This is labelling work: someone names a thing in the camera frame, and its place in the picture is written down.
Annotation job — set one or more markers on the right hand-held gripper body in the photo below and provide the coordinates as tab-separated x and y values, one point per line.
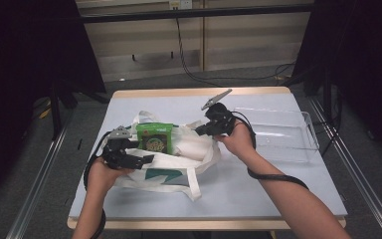
222	121

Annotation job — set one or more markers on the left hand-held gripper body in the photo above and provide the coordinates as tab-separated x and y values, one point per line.
117	156

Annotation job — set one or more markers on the green snack packet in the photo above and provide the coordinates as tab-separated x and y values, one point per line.
155	137

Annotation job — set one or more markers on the white canvas tote bag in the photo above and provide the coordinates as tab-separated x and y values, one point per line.
185	149

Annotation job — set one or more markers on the clear plastic tray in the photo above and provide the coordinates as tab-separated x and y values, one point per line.
285	139

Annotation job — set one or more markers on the person's right hand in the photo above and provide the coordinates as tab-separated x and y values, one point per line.
240	142

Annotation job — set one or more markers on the person's left hand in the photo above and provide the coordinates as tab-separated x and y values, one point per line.
101	179

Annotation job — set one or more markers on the black horizontal bar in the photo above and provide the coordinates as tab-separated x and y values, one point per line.
195	13

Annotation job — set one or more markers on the dark curtain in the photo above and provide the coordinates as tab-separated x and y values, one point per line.
20	66
364	59

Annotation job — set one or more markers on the wall power outlet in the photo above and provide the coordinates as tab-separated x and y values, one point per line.
180	4

